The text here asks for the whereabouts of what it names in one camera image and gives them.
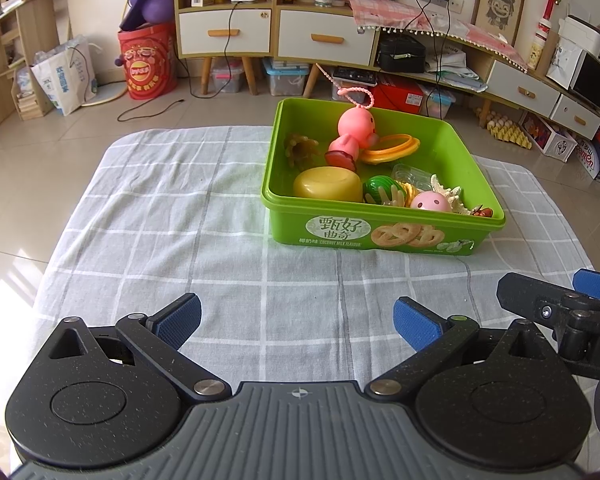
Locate brown figurine toy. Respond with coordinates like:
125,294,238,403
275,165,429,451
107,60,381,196
470,206,493,218

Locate white starfish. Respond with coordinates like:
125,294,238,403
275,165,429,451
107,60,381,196
430,174,471,216

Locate pink ball toy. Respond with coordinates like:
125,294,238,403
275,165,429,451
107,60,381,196
410,191,452,212

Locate pink pig toy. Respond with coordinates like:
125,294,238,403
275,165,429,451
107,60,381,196
314,63,378,172

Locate brown antler toy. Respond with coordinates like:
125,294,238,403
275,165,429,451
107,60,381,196
378,184,408,208
285,133,318,170

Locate grey checked tablecloth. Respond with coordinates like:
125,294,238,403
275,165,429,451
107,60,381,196
9,123,600,470

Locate white toy box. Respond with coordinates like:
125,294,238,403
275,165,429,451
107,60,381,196
520,112,577,162

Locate yellow toy corn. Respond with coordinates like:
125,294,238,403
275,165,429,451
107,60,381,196
363,176,419,207

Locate clear plastic container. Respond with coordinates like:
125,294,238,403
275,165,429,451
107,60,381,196
391,164,432,192

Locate yellow egg tray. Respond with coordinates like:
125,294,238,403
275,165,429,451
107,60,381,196
484,110,532,150

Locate yellow toy pot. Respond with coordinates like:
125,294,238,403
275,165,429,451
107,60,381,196
292,166,363,203

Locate green plastic bin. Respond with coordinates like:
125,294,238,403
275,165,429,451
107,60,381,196
261,98,506,256

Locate yellow toy lid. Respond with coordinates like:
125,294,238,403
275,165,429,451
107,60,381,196
358,134,420,166

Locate black microwave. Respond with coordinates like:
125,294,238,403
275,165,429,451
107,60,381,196
546,38,600,110

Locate red box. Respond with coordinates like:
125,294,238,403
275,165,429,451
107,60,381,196
372,74,424,114

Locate white printer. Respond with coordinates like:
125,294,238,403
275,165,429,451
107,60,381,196
558,15,600,60

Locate red snack bucket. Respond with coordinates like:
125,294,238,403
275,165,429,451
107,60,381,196
116,23,178,101

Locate white paper bag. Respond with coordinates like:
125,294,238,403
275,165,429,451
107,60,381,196
31,35,97,116

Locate black bag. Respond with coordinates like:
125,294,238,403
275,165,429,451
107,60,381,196
376,35,426,74

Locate framed girl picture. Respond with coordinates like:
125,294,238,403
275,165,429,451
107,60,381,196
471,0,524,46

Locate wooden desk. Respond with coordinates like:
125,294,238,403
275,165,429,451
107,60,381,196
0,0,60,123

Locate pink lace cloth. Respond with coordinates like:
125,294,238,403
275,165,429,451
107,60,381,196
346,0,528,73

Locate wooden TV cabinet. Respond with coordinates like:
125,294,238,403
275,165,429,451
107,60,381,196
174,0,600,139

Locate purple plush toy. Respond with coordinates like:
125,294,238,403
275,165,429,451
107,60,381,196
120,0,174,32

